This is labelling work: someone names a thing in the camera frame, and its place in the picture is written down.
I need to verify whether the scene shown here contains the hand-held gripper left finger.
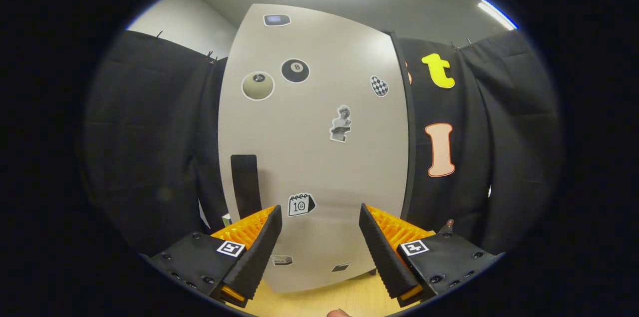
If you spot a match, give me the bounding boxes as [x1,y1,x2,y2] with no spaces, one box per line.
[142,205,283,308]

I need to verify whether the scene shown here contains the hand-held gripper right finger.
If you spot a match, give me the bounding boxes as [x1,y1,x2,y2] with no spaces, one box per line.
[358,203,500,308]

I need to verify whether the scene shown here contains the black backdrop cloth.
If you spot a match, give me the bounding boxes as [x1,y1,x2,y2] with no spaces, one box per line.
[80,30,565,258]

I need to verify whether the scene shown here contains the small ceiling light panel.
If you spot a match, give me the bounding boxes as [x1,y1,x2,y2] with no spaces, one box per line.
[478,0,519,31]

